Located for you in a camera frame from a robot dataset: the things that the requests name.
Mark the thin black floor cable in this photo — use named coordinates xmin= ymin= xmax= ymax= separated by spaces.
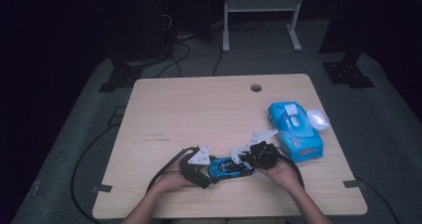
xmin=354 ymin=176 xmax=402 ymax=224

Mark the black stand base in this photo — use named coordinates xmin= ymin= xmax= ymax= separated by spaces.
xmin=321 ymin=51 xmax=376 ymax=89
xmin=99 ymin=63 xmax=144 ymax=94

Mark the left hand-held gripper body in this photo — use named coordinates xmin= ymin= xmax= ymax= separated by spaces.
xmin=178 ymin=144 xmax=213 ymax=190

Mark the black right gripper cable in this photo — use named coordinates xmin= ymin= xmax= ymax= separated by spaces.
xmin=275 ymin=146 xmax=306 ymax=189

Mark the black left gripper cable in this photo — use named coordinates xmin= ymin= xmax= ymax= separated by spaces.
xmin=146 ymin=146 xmax=200 ymax=192

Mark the long black floor cable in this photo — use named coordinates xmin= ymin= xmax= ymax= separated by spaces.
xmin=70 ymin=123 xmax=120 ymax=224

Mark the black tape frame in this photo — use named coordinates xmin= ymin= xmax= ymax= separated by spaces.
xmin=107 ymin=106 xmax=127 ymax=126

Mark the blue toy car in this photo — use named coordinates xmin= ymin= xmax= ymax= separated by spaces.
xmin=208 ymin=155 xmax=256 ymax=182

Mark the white metal stand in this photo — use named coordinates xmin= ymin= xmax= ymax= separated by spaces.
xmin=222 ymin=0 xmax=307 ymax=54

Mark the straight black cable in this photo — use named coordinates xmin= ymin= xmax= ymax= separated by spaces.
xmin=211 ymin=36 xmax=224 ymax=78

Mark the blue wet wipes pack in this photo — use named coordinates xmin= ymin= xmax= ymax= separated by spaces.
xmin=268 ymin=101 xmax=324 ymax=164

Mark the person's right hand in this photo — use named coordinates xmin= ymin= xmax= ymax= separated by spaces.
xmin=257 ymin=157 xmax=302 ymax=193

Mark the white wet wipe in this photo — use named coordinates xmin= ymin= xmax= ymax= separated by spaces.
xmin=230 ymin=145 xmax=251 ymax=165

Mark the white oval plastic object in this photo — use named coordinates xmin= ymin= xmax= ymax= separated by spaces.
xmin=307 ymin=109 xmax=331 ymax=132

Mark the grey tape strip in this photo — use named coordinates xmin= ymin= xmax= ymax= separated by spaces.
xmin=342 ymin=179 xmax=367 ymax=189
xmin=91 ymin=183 xmax=113 ymax=194

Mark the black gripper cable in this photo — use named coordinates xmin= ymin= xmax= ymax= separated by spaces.
xmin=146 ymin=146 xmax=200 ymax=192
xmin=275 ymin=146 xmax=306 ymax=189

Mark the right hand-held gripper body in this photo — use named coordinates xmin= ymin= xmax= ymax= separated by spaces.
xmin=245 ymin=128 xmax=281 ymax=170

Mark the looped black cable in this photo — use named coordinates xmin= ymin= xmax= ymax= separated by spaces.
xmin=155 ymin=41 xmax=192 ymax=79

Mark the person's left hand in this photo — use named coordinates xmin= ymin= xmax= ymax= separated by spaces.
xmin=155 ymin=158 xmax=200 ymax=193

